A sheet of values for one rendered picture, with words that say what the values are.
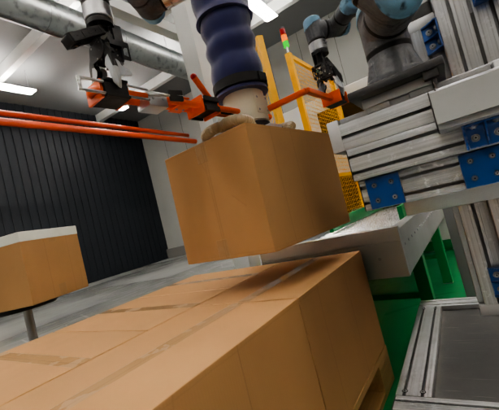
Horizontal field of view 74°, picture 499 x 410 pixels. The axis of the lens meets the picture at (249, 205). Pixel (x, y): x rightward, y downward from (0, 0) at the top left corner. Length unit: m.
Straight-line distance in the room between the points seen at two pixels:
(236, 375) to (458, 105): 0.70
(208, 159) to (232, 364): 0.66
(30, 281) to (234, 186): 1.42
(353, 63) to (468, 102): 10.31
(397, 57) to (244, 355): 0.80
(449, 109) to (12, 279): 2.11
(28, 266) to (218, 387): 1.64
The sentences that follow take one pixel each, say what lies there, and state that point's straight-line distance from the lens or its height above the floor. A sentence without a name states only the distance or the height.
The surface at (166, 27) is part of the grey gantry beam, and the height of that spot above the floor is 3.13.
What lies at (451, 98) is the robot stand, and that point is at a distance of 0.83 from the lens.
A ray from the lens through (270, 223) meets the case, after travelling 1.00.
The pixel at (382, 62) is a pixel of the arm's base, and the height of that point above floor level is 1.09.
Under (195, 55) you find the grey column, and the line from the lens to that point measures 3.03.
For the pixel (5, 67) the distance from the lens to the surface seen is 11.00.
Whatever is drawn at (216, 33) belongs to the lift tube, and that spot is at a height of 1.51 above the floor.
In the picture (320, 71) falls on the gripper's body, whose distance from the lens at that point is 1.53.
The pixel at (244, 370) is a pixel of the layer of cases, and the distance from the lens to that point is 0.76.
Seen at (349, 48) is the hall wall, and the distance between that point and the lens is 11.26.
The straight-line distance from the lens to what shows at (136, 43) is 8.20.
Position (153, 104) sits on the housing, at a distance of 1.05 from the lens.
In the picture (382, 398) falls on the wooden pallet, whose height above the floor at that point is 0.02.
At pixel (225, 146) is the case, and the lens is 1.08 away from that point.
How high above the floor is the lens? 0.78
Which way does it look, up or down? 2 degrees up
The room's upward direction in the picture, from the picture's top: 14 degrees counter-clockwise
